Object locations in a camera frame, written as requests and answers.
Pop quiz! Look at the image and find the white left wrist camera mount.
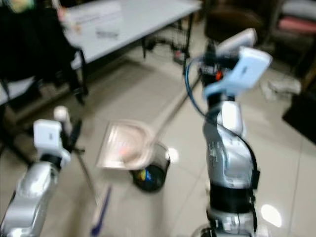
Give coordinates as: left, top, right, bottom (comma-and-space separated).
33, 118, 71, 159

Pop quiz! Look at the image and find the black round waste bin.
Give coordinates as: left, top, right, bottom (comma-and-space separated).
131, 142, 171, 193

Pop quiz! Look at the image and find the dark brown armchair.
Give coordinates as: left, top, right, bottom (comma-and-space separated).
203, 0, 279, 45

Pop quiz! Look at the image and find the black wire basket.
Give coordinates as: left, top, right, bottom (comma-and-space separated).
142, 27, 193, 65

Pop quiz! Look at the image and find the pale blue right wrist camera mount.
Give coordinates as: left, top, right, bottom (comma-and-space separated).
202, 47, 273, 99

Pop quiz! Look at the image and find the blue wrist cable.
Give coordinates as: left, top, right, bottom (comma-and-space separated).
183, 55, 209, 113

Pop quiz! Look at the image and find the beige long-handled dustpan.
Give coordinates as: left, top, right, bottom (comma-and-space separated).
96, 28, 258, 171

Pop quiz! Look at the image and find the broom with purple bristles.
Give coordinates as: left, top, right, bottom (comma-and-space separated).
54, 106, 115, 237

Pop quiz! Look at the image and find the dark low furniture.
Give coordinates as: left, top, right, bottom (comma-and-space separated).
281, 74, 316, 145

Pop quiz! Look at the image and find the white cardboard box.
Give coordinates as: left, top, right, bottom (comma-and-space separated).
62, 1, 124, 41

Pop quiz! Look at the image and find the pink seat cushion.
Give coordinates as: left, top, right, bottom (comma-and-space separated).
276, 15, 316, 36

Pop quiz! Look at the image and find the crumpled clear plastic wrapper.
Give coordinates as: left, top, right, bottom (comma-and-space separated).
261, 78, 302, 102

